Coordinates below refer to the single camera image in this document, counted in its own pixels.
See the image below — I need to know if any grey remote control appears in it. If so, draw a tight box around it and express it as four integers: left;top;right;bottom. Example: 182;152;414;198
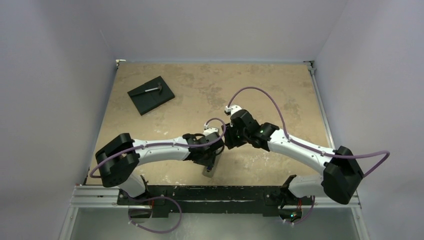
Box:
202;155;221;178

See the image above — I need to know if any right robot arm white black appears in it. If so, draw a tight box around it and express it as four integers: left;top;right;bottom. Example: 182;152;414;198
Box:
224;105;364;205

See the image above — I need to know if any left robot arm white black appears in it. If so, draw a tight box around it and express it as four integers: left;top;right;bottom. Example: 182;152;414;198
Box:
89;131;225;205

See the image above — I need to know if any black square tray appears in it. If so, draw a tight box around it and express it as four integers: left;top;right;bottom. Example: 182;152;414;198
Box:
127;76;175;116

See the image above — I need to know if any small metal hammer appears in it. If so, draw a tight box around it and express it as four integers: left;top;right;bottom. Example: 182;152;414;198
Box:
130;82;163;97

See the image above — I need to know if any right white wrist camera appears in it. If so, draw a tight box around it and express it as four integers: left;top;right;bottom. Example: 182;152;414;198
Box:
224;104;243;116

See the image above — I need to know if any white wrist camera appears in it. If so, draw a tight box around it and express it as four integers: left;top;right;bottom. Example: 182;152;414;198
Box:
203;124;220;136
224;104;243;116

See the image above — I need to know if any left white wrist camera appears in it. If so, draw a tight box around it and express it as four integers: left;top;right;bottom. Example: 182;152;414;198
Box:
203;124;220;136

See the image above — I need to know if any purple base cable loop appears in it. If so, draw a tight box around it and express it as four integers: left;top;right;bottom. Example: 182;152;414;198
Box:
127;195;183;234

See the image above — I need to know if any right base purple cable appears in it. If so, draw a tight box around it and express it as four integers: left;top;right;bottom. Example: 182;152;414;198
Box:
281;195;315;227

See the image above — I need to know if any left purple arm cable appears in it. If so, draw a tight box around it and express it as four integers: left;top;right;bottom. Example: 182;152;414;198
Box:
89;117;227;179

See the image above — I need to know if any aluminium frame rail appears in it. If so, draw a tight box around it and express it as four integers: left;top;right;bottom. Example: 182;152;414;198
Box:
58;185;119;240

